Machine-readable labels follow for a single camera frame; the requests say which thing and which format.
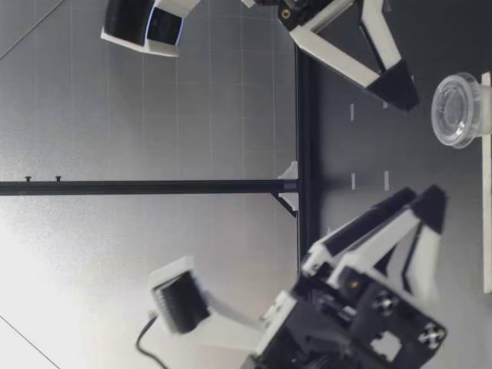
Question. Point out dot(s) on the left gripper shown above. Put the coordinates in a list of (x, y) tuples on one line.
[(384, 326)]

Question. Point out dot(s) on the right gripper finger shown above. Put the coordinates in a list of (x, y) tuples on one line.
[(396, 88)]

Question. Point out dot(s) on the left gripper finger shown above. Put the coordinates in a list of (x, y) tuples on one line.
[(432, 209)]

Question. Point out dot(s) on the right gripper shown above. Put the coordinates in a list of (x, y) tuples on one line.
[(292, 11)]

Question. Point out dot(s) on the clear plastic cup with lid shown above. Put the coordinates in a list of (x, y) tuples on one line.
[(455, 111)]

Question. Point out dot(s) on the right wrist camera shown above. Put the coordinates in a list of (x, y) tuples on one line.
[(161, 27)]

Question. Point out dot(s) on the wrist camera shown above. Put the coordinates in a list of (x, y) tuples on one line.
[(161, 27), (180, 296)]

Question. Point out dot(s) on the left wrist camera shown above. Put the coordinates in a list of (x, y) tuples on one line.
[(180, 296)]

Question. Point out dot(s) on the black frame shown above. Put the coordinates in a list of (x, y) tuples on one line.
[(153, 187)]

